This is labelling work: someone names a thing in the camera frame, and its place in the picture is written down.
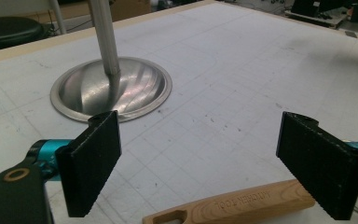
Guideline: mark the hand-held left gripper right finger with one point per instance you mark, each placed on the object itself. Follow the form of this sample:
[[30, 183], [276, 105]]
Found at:
[[320, 165]]

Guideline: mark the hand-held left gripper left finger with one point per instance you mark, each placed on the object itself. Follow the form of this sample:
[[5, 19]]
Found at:
[[88, 165]]

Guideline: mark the metal stand with round base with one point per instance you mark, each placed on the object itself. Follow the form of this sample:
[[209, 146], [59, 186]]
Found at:
[[105, 90]]

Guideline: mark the black equipment on tray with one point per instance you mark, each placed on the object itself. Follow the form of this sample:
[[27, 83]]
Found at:
[[320, 11]]

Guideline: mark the black round stool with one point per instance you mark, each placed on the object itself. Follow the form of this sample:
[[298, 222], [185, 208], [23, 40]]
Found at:
[[9, 31]]

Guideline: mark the cardboard box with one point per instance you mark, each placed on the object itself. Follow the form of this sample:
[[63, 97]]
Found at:
[[130, 7]]

